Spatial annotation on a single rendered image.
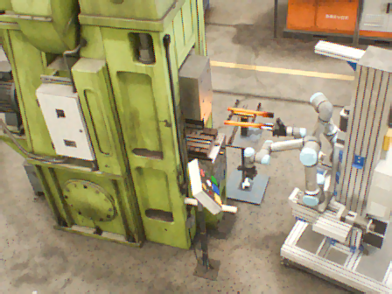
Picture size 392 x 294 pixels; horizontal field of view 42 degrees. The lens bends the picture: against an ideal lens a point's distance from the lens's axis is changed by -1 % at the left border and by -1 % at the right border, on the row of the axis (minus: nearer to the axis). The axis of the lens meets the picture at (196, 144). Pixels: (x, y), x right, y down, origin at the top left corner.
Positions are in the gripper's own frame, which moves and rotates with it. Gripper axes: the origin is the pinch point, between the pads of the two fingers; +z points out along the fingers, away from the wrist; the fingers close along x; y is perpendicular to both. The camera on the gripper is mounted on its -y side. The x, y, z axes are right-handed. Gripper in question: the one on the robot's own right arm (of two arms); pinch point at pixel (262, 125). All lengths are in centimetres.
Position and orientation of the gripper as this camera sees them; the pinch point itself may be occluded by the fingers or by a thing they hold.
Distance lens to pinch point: 430.5
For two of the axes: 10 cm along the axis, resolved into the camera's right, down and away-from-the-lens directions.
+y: 1.1, 7.3, 6.7
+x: 3.1, -6.7, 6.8
